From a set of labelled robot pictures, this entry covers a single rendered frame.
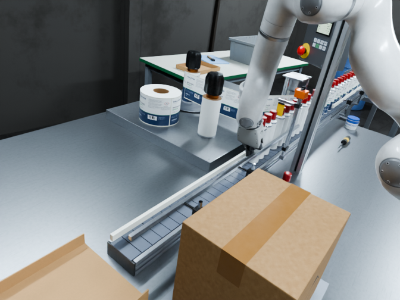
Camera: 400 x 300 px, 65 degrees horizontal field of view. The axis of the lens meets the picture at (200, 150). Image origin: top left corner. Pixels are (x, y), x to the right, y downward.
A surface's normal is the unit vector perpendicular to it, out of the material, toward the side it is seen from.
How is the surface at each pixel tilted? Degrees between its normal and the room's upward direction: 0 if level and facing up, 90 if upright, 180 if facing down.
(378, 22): 42
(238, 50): 95
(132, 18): 90
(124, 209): 0
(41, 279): 0
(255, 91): 67
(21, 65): 90
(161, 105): 90
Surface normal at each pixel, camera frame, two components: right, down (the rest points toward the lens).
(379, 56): -0.38, 0.11
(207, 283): -0.63, 0.30
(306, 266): 0.13, -0.87
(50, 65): 0.70, 0.43
